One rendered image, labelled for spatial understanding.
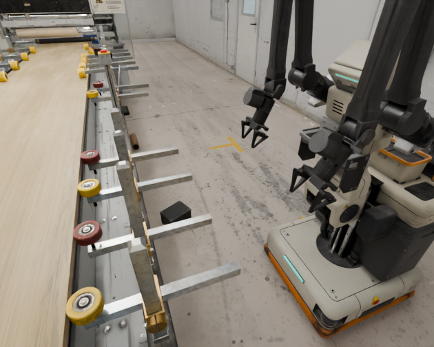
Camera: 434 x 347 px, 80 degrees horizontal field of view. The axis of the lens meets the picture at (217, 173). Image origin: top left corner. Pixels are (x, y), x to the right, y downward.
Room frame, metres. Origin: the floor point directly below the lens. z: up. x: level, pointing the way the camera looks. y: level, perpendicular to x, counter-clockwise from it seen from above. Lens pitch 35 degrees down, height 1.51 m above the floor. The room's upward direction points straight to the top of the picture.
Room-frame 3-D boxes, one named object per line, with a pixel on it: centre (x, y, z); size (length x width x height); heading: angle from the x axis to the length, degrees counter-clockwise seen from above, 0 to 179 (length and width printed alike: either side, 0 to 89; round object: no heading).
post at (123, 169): (0.58, 0.25, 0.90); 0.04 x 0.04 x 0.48; 21
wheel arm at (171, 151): (1.10, 0.41, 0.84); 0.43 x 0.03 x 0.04; 111
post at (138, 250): (0.35, 0.16, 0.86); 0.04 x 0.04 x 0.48; 21
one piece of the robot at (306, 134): (0.90, -0.47, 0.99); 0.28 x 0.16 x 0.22; 21
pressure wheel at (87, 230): (0.57, 0.41, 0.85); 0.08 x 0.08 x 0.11
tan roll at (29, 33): (4.45, 2.33, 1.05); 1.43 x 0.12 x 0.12; 111
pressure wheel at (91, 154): (1.03, 0.59, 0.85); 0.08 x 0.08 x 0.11
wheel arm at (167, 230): (0.64, 0.23, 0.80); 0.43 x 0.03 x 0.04; 111
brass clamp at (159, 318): (0.37, 0.17, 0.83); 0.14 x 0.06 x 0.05; 21
